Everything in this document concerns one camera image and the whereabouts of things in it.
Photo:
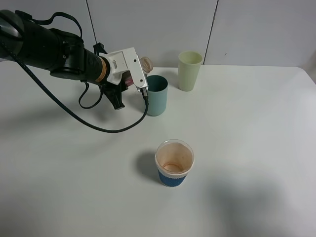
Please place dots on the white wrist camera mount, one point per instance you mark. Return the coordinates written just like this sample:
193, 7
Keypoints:
135, 68

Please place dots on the clear cup with blue sleeve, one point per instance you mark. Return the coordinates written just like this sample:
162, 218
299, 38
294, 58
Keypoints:
174, 159

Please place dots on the pale green plastic cup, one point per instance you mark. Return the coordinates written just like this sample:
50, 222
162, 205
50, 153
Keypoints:
188, 69

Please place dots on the teal blue plastic cup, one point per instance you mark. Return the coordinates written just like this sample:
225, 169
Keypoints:
157, 95

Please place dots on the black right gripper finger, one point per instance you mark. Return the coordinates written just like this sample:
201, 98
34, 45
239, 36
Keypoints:
115, 98

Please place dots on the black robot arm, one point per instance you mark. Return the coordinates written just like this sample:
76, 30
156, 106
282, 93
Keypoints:
61, 53

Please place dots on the drink bottle with pink label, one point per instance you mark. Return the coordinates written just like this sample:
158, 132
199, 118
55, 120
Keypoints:
147, 67

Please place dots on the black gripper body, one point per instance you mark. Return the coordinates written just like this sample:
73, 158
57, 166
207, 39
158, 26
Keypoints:
113, 67

